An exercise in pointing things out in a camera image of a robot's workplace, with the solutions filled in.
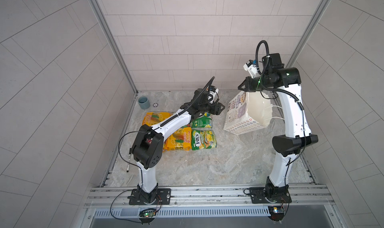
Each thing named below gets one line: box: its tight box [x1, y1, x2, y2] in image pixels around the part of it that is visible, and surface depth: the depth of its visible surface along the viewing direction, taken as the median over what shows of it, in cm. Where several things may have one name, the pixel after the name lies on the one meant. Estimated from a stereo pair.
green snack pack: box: [191, 112, 213, 129], surface depth 98 cm
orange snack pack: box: [163, 127, 192, 151], surface depth 86 cm
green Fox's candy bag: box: [191, 130, 217, 151], surface depth 88 cm
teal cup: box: [138, 96, 151, 110], surface depth 105 cm
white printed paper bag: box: [224, 91, 273, 136], surface depth 80 cm
